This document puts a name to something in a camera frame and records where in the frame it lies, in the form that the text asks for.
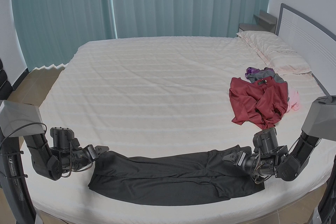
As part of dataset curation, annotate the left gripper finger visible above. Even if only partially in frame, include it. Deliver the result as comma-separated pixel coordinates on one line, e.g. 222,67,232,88
94,145,110,156

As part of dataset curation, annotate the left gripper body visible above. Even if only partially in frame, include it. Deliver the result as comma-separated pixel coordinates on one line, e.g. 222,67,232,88
83,145,100,163

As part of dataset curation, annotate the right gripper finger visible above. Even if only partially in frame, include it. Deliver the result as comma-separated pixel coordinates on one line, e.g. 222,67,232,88
222,151,240,163

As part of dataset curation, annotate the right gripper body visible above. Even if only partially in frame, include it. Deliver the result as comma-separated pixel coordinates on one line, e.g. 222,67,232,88
235,152,254,169

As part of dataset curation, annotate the black T-shirt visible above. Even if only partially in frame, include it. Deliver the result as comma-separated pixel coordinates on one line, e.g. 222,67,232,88
88,144,265,206

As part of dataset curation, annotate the bed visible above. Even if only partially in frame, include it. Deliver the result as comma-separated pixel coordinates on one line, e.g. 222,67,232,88
20,3,336,218

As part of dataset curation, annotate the dark red garment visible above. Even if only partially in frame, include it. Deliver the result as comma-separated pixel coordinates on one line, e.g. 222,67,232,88
229,76,289,130

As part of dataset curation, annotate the pink garment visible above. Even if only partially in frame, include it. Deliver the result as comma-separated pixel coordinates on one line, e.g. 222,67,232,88
286,86,300,113

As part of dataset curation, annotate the grey garment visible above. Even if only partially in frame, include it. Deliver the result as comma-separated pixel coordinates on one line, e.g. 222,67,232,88
248,68,288,84

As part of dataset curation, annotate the purple garment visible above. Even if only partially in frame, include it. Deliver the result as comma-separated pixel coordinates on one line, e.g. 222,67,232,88
245,67,275,79

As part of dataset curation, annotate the black padded sofa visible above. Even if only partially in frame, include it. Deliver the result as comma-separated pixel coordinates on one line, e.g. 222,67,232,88
0,59,15,99

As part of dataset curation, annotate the cream pillow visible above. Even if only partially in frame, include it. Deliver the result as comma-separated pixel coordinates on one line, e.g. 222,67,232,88
236,31,311,75

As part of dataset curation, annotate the grey bedside table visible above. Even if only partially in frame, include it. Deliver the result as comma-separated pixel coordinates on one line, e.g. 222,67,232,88
238,10,278,34

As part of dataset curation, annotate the black cable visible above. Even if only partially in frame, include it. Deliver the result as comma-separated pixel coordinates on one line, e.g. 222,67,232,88
4,124,48,145

